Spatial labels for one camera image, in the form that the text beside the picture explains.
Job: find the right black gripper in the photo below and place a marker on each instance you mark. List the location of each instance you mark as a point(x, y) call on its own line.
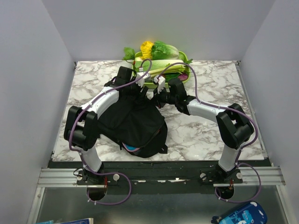
point(157, 97)

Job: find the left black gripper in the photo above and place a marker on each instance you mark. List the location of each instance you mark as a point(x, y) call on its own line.
point(142, 96)

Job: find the black student backpack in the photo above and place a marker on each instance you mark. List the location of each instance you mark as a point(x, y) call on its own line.
point(135, 124)

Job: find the pink pencil case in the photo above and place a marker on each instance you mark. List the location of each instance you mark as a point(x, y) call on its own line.
point(130, 148)

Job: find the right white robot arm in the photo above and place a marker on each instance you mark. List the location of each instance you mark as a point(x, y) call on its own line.
point(234, 125)

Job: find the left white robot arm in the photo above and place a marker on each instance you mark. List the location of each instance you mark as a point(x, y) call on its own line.
point(81, 128)

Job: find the green vegetable tray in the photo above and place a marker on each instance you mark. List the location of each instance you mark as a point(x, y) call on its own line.
point(183, 77)

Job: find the long white green cabbage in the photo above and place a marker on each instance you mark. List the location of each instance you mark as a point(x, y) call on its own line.
point(155, 64)

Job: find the green celery stalks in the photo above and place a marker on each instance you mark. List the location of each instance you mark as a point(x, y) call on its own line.
point(180, 69)

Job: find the green leaf sprig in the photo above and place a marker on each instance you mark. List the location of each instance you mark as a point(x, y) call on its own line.
point(129, 53)

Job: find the yellow flower vegetable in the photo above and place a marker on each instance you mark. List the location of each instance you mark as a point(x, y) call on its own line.
point(146, 48)

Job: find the green lettuce head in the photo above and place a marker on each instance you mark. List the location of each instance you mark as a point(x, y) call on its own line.
point(163, 51)

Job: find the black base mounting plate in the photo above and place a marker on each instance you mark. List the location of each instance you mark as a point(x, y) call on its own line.
point(159, 177)

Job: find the blue pencil case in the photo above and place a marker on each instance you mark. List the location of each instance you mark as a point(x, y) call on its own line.
point(249, 213)

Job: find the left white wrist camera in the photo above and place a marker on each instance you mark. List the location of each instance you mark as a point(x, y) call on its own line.
point(141, 78)

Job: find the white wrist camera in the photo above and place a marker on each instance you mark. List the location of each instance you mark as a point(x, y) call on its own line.
point(141, 78)
point(160, 83)

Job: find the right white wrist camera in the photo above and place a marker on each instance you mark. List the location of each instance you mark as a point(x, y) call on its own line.
point(160, 83)

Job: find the aluminium rail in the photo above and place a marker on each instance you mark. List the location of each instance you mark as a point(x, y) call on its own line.
point(64, 177)

